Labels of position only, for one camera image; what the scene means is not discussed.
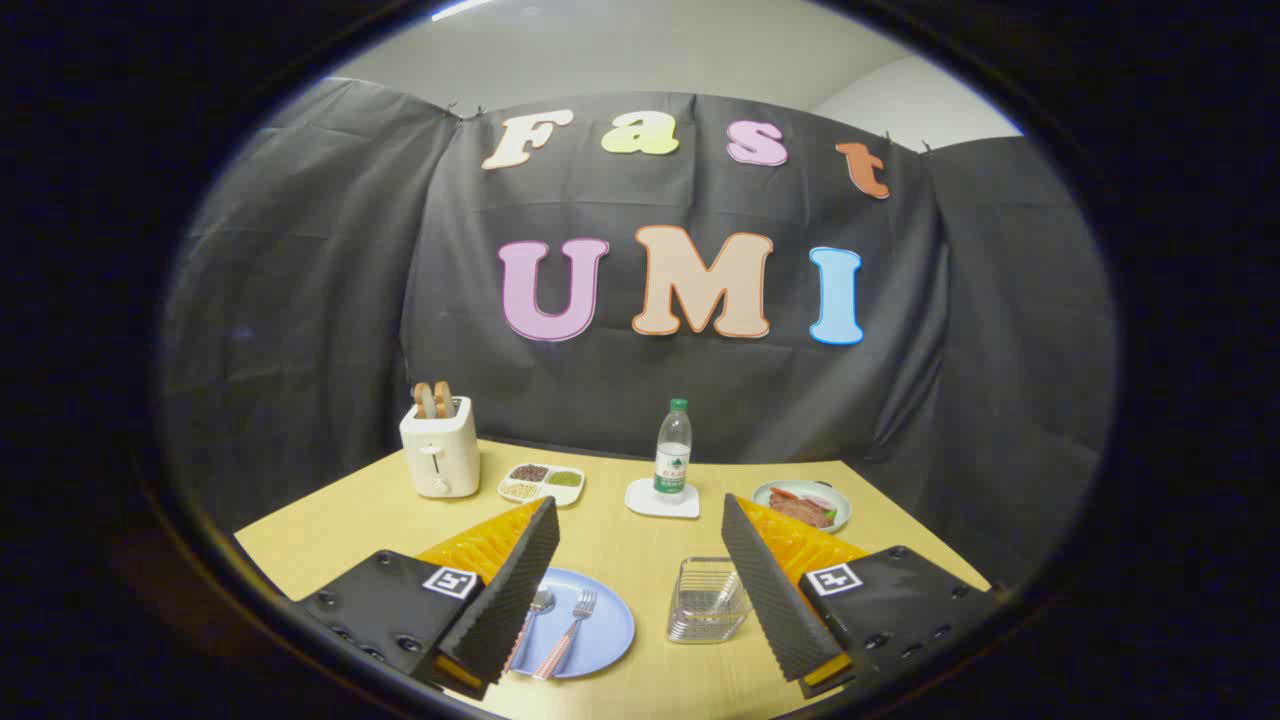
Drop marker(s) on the cream white toaster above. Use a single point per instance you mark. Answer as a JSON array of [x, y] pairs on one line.
[[440, 450]]

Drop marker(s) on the white divided dish of beans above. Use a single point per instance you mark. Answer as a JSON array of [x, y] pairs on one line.
[[540, 484]]

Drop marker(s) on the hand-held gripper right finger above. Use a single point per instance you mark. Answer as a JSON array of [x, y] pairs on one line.
[[770, 590]]

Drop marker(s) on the white square coaster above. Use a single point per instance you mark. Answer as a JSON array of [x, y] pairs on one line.
[[645, 503]]

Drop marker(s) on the black backdrop cloth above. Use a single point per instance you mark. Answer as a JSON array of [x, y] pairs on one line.
[[620, 390]]

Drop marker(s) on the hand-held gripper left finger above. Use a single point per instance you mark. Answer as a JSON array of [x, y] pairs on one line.
[[515, 590]]

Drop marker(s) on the cooked meat slices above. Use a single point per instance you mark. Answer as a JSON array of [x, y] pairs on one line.
[[800, 508]]

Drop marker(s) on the pale green food plate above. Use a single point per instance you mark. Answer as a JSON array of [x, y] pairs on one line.
[[838, 500]]

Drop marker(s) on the blue round plate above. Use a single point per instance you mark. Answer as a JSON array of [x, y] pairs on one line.
[[605, 625]]

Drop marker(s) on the clear water bottle green cap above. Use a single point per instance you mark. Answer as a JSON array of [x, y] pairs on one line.
[[673, 455]]

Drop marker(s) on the toast slice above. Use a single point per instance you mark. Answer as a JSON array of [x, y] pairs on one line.
[[445, 398], [424, 400]]

